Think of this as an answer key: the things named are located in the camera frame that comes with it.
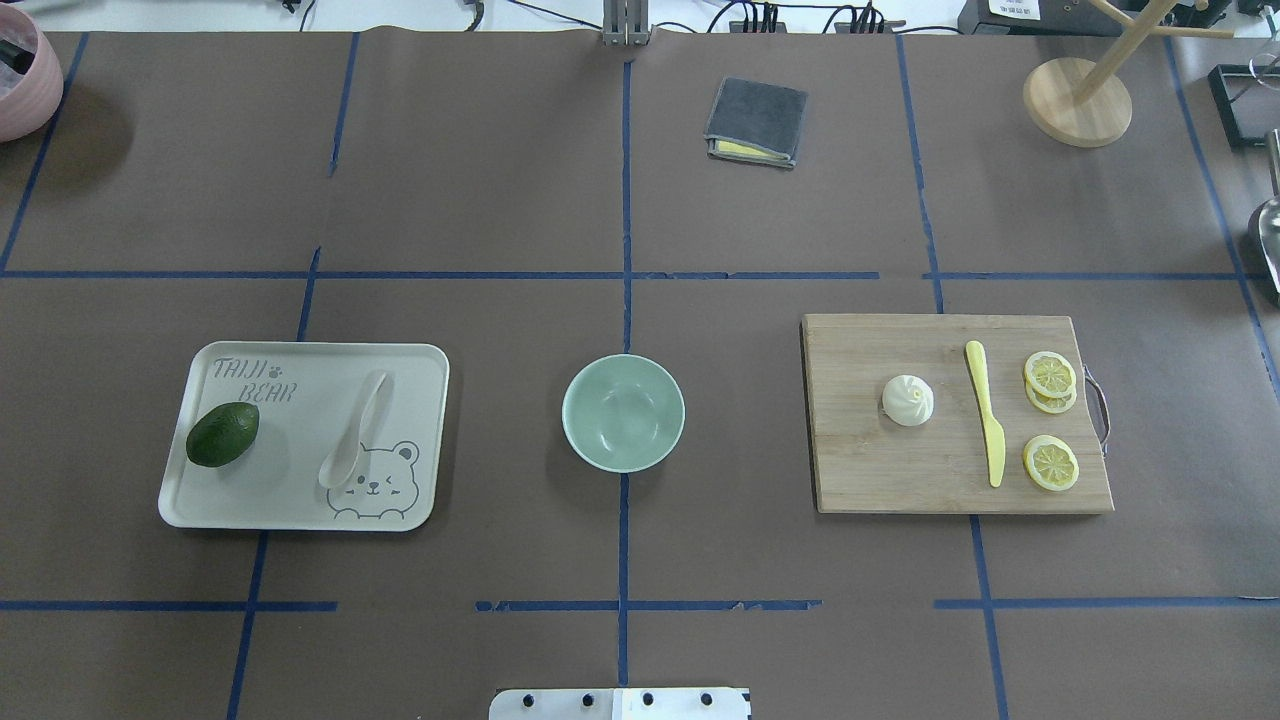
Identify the white steamed bun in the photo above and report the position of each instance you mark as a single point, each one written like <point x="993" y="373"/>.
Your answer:
<point x="907" y="400"/>

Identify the white ceramic soup spoon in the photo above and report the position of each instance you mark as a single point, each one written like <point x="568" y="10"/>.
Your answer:
<point x="341" y="463"/>

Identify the mint green bowl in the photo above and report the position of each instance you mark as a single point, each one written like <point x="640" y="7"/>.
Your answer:
<point x="623" y="413"/>

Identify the pink bowl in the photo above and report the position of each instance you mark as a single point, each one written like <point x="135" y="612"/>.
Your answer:
<point x="29" y="99"/>

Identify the bamboo cutting board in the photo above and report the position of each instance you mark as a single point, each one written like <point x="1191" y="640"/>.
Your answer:
<point x="863" y="462"/>

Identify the white bear serving tray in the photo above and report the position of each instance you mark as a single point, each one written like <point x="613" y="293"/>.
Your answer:
<point x="306" y="393"/>

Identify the yellow plastic knife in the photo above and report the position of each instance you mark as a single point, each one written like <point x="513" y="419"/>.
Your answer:
<point x="993" y="433"/>

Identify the upper lemon slice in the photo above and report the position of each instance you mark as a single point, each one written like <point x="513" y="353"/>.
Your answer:
<point x="1050" y="374"/>

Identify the lemon slice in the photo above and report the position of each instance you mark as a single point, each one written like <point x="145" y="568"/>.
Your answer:
<point x="1050" y="463"/>
<point x="1050" y="374"/>

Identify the hidden lemon slice underneath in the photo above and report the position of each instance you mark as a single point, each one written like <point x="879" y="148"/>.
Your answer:
<point x="1050" y="405"/>

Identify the lower lemon slice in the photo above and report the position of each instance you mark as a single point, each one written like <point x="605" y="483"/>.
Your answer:
<point x="1050" y="463"/>

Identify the green avocado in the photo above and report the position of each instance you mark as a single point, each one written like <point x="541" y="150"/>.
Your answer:
<point x="224" y="434"/>

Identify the wooden mug tree stand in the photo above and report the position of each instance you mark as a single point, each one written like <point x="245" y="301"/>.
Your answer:
<point x="1081" y="102"/>

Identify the metal scoop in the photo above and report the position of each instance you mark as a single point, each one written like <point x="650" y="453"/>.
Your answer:
<point x="1265" y="219"/>

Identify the black glass rack tray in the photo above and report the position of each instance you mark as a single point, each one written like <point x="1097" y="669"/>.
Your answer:
<point x="1248" y="111"/>

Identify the aluminium camera post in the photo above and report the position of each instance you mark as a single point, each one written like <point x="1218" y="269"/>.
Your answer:
<point x="626" y="23"/>

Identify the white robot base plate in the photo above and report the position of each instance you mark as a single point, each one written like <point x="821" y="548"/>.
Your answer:
<point x="623" y="703"/>

